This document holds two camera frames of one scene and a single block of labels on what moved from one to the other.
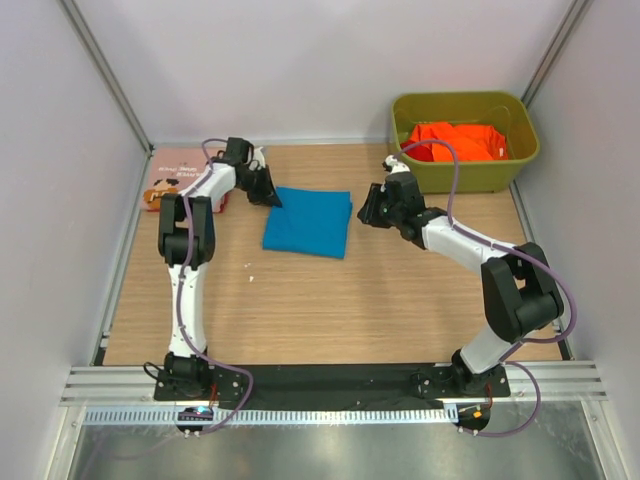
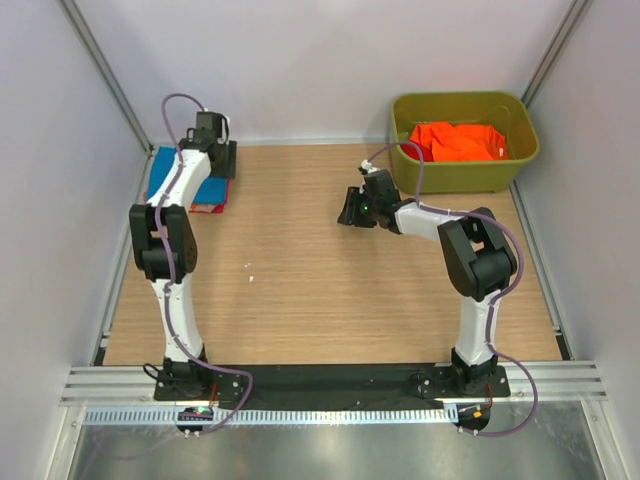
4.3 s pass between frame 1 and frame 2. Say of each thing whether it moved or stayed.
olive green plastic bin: stayed
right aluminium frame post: stayed
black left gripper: moved
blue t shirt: moved
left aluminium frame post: stayed
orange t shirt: stayed
